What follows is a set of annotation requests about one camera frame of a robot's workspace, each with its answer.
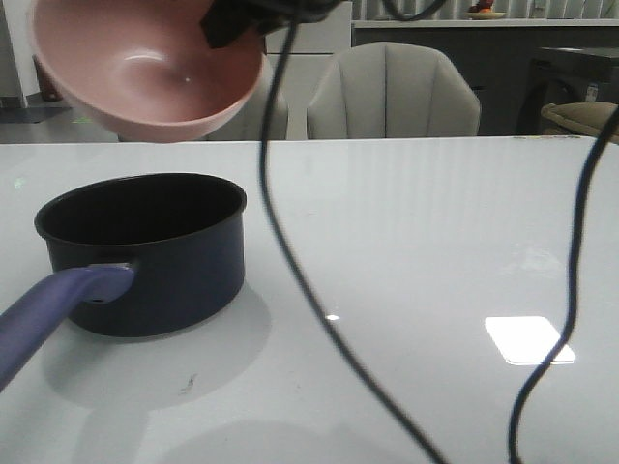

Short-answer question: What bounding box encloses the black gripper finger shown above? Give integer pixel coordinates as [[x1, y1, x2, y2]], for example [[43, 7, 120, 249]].
[[199, 0, 271, 48]]

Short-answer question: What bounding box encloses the dark side table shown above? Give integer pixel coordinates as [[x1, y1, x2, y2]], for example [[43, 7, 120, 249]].
[[516, 47, 618, 135]]

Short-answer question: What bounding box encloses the red trash bin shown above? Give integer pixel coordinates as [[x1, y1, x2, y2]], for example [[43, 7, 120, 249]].
[[32, 55, 63, 102]]

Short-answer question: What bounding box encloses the fruit plate on counter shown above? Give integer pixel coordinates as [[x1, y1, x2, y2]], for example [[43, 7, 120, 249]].
[[466, 0, 506, 20]]

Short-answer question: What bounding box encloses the dark blue saucepan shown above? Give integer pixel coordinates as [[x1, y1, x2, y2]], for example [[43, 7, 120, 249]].
[[1, 173, 247, 385]]

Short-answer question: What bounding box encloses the pink bowl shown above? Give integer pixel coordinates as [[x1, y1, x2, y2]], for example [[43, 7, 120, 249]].
[[28, 1, 264, 143]]

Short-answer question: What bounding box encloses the grey kitchen counter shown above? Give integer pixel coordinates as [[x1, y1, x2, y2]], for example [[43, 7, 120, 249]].
[[352, 18, 618, 136]]

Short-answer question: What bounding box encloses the beige cushion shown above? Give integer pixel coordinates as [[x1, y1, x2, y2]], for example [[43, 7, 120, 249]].
[[541, 101, 618, 137]]

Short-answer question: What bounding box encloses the beige upholstered chair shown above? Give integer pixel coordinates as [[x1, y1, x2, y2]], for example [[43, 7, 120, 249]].
[[307, 42, 481, 139], [204, 79, 288, 141]]

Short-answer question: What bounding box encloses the right beige upholstered chair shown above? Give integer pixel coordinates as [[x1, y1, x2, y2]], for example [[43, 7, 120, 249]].
[[307, 42, 481, 139]]

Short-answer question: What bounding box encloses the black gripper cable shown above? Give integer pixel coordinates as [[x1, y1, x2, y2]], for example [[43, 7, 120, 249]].
[[258, 14, 451, 464], [507, 103, 619, 464]]

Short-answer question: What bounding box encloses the left beige upholstered chair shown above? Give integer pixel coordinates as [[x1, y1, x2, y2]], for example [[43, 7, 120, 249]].
[[204, 79, 288, 141]]

